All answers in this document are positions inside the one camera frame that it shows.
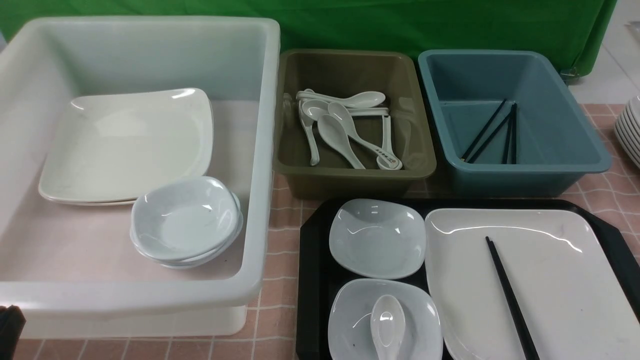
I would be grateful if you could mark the small white bowl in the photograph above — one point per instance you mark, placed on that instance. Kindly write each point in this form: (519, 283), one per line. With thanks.
(348, 327)
(378, 239)

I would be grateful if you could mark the white ceramic soup spoon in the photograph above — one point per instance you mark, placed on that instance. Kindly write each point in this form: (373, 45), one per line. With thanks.
(387, 327)

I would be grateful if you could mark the large white square plate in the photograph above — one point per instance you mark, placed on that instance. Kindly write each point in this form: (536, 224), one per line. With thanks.
(568, 293)

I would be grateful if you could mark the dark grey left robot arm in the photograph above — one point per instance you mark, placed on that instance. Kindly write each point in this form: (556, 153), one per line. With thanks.
(12, 322)

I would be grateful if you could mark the white square plate in tub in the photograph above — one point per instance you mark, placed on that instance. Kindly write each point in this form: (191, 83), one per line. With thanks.
(116, 148)

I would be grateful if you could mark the white spoon left of bin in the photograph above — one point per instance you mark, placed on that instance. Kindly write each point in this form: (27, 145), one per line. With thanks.
(309, 111)

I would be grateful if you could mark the white spoon of bin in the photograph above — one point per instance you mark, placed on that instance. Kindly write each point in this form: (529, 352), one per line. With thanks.
(334, 135)
(362, 100)
(309, 111)

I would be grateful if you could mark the white spoon centre of bin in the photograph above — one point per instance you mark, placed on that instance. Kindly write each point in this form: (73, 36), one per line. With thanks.
(334, 135)

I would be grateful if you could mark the white spoon top of bin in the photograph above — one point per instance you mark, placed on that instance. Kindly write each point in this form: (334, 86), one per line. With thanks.
(362, 100)

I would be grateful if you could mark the black plastic serving tray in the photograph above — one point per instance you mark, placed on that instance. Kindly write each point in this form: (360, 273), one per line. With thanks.
(321, 277)

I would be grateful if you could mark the olive green plastic bin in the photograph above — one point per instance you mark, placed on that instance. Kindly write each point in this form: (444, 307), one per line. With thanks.
(343, 74)

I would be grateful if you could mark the black chopstick in blue bin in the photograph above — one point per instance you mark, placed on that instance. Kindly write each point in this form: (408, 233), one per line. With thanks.
(483, 130)

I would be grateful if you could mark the top white bowl in tub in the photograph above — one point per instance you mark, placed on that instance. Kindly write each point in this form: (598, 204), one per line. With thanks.
(184, 219)

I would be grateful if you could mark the lower white bowls in tub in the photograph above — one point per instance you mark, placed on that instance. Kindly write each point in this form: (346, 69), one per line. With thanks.
(200, 259)

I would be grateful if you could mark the pink checked tablecloth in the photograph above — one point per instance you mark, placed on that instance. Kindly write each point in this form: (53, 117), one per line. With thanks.
(268, 332)

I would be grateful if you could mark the large white plastic tub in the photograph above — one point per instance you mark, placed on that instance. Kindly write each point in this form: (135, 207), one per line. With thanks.
(73, 270)

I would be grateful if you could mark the teal blue plastic bin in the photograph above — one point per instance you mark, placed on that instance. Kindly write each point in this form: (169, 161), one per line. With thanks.
(552, 143)

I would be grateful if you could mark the stack of white plates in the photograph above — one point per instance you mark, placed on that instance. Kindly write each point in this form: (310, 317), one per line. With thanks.
(627, 129)

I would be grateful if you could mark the white spoon with printed handle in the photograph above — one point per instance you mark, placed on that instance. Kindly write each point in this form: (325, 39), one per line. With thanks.
(389, 161)

